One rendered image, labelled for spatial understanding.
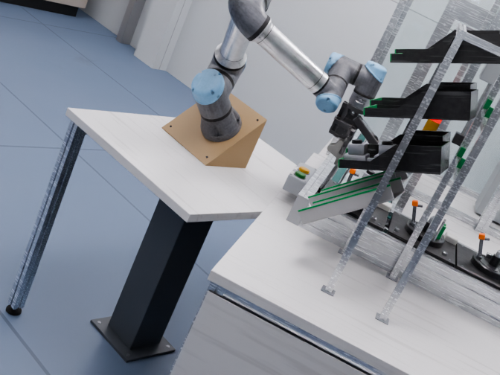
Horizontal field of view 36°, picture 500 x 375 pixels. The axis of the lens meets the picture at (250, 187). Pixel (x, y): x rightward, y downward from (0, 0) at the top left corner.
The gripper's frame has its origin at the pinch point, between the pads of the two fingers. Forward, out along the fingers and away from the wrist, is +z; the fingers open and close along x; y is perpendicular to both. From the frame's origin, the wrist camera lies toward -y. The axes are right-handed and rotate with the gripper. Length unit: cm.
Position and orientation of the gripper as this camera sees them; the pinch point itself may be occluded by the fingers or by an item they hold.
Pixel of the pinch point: (338, 161)
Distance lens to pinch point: 262.6
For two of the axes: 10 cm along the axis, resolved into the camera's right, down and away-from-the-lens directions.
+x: -2.6, 2.5, -9.3
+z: -3.9, 8.6, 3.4
